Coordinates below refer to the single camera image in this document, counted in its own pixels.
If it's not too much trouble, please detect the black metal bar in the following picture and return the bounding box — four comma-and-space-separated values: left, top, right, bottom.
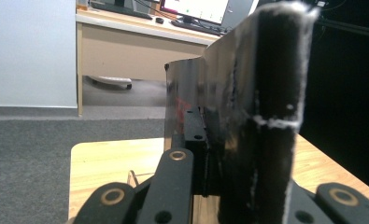
315, 18, 369, 40

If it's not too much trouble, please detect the light wooden office desk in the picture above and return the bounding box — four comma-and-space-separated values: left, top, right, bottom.
75, 7, 224, 118

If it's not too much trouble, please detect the magazine with portrait cover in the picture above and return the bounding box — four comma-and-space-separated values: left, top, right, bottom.
163, 10, 261, 200

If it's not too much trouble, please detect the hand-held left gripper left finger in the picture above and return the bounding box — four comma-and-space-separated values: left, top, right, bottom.
184, 106, 209, 198

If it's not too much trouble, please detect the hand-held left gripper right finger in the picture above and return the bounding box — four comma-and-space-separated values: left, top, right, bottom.
217, 1, 319, 224

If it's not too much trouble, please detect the white partition panel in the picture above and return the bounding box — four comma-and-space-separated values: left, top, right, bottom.
0, 0, 78, 109

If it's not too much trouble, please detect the black curtain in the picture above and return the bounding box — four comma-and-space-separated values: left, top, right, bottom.
297, 0, 369, 195

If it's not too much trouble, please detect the computer monitor with bright screen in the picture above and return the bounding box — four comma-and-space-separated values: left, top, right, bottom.
159, 0, 234, 26

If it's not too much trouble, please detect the office chair base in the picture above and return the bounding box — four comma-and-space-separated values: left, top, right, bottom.
86, 75, 134, 91

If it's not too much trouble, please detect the grey computer monitor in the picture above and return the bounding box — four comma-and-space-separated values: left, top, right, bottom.
220, 0, 261, 31

